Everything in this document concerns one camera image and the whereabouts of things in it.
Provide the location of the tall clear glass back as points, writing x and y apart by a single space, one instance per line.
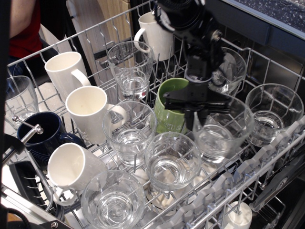
131 64

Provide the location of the green ceramic mug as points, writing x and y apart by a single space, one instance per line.
169 120

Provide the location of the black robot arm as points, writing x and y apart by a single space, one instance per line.
191 22

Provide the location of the white mug back left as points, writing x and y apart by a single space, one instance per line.
67 72

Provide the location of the white rack wheel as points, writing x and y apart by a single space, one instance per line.
238 218

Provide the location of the person in red shirt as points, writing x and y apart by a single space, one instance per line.
25 24

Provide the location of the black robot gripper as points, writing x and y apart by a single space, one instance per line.
185 96

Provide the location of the white mug back centre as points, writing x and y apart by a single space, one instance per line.
160 40

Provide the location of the dark blue mug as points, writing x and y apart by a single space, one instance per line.
41 146

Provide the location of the clear glass behind gripper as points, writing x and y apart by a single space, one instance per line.
230 73

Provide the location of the metal wire dishwasher rack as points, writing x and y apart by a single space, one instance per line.
271 180

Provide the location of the white mug middle left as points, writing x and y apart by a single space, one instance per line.
87 106

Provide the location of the white mug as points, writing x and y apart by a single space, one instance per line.
67 72
87 106
160 40
70 168

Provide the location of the clear glass front bottom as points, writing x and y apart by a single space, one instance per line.
113 200

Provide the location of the grey plastic tine holder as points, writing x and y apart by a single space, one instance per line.
240 179

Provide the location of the white mug front left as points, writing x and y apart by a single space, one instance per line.
70 168

